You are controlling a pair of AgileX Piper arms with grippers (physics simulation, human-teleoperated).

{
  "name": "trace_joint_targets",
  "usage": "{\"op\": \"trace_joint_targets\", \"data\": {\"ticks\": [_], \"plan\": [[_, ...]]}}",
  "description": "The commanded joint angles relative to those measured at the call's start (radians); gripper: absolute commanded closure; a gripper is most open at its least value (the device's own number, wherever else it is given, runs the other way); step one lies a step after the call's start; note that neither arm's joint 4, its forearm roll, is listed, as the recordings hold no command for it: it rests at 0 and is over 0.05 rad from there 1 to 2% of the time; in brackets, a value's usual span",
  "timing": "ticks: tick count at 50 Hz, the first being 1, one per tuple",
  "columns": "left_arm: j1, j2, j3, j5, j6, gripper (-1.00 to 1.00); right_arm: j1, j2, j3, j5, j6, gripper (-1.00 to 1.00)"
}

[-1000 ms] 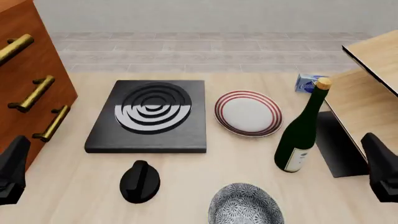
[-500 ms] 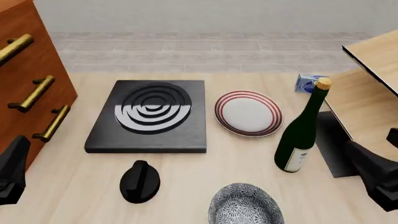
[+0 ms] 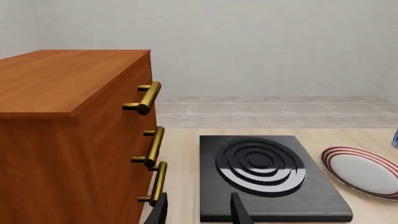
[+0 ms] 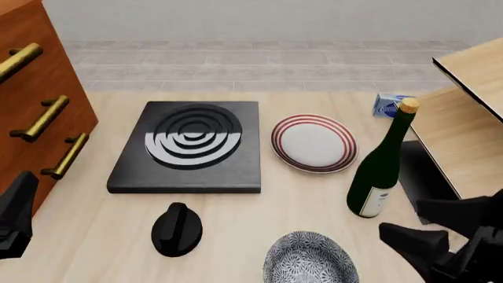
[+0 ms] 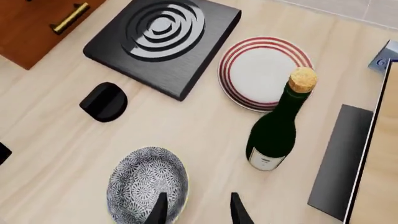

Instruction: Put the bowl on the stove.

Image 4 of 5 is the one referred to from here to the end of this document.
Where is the white plate with red rings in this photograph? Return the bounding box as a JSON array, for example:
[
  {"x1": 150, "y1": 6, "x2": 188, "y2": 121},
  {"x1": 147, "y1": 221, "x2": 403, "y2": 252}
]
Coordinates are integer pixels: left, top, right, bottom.
[{"x1": 270, "y1": 113, "x2": 360, "y2": 175}]

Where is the round black stove knob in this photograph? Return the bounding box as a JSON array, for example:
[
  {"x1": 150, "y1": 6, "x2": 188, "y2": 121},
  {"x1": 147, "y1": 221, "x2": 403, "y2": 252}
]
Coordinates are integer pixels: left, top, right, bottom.
[{"x1": 150, "y1": 201, "x2": 204, "y2": 259}]

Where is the pale wooden rack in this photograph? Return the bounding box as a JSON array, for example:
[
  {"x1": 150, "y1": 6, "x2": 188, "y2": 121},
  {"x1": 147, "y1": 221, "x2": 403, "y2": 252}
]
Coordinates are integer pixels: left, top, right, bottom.
[{"x1": 398, "y1": 37, "x2": 503, "y2": 218}]

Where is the flat black stove plate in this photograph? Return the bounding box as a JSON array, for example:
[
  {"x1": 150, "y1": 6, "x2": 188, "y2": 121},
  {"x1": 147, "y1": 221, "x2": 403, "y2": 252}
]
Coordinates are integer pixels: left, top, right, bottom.
[{"x1": 106, "y1": 101, "x2": 263, "y2": 195}]

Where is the green wine bottle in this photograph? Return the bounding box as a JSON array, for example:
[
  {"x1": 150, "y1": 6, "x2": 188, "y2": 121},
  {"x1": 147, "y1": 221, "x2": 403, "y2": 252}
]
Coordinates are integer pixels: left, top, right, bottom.
[{"x1": 346, "y1": 97, "x2": 420, "y2": 219}]

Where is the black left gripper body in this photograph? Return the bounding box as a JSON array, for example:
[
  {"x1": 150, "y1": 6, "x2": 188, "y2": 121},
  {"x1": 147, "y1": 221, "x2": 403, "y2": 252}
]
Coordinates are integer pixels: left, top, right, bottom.
[{"x1": 0, "y1": 230, "x2": 33, "y2": 261}]

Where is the wooden cabinet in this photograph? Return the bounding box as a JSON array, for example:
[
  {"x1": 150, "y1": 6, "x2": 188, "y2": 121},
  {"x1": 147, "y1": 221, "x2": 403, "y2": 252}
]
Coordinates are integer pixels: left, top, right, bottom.
[{"x1": 0, "y1": 0, "x2": 99, "y2": 218}]

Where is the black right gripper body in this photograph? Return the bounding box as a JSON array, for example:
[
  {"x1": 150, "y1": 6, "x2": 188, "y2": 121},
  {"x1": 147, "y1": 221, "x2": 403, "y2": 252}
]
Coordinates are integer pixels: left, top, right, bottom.
[{"x1": 416, "y1": 226, "x2": 503, "y2": 283}]

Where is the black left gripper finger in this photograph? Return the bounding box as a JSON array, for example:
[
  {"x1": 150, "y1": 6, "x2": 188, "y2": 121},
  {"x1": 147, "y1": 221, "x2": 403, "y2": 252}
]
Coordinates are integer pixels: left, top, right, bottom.
[{"x1": 0, "y1": 170, "x2": 40, "y2": 234}]

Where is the patterned black and white bowl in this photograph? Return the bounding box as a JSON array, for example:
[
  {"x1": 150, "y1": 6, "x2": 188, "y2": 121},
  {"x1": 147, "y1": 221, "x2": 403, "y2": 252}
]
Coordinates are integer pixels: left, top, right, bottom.
[{"x1": 262, "y1": 231, "x2": 361, "y2": 283}]

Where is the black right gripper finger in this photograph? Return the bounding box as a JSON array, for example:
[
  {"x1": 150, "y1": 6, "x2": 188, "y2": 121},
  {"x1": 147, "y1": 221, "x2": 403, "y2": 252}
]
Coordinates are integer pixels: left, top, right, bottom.
[
  {"x1": 378, "y1": 222, "x2": 450, "y2": 268},
  {"x1": 416, "y1": 188, "x2": 503, "y2": 238}
]

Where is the brass cabinet handle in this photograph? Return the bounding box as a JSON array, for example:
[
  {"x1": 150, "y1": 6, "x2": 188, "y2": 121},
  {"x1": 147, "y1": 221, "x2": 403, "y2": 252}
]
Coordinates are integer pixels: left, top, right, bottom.
[
  {"x1": 9, "y1": 94, "x2": 71, "y2": 144},
  {"x1": 40, "y1": 132, "x2": 90, "y2": 182},
  {"x1": 0, "y1": 42, "x2": 44, "y2": 85}
]

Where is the small blue and white box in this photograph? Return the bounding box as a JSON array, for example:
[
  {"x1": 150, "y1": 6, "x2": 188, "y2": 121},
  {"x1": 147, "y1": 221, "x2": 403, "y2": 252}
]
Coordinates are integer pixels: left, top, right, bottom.
[{"x1": 372, "y1": 92, "x2": 416, "y2": 120}]

